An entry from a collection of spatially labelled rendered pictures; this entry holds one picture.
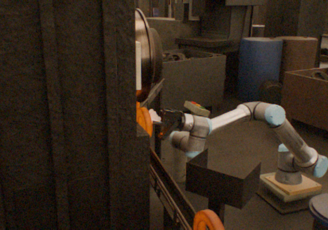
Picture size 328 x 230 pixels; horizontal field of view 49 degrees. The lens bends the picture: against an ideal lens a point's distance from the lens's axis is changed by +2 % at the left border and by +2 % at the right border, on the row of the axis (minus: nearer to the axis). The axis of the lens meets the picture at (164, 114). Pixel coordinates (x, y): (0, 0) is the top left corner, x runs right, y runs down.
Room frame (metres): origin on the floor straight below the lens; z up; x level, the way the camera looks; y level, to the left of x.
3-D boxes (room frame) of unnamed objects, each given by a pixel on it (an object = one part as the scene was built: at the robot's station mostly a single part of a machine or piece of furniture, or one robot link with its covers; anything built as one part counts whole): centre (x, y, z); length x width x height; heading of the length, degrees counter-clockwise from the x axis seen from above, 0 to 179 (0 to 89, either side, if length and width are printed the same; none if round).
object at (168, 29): (6.31, -0.03, 0.55); 1.10 x 0.53 x 1.10; 42
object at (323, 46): (9.41, -4.08, 0.16); 1.20 x 0.82 x 0.32; 12
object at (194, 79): (4.57, -0.13, 0.39); 1.03 x 0.83 x 0.77; 127
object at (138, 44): (1.47, 0.15, 1.15); 0.26 x 0.02 x 0.18; 22
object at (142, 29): (1.82, 0.17, 1.11); 0.47 x 0.06 x 0.47; 22
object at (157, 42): (1.86, 0.08, 1.11); 0.28 x 0.06 x 0.28; 22
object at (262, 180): (2.40, -0.92, 0.10); 0.32 x 0.32 x 0.04; 21
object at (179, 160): (2.63, -0.13, 0.26); 0.12 x 0.12 x 0.52
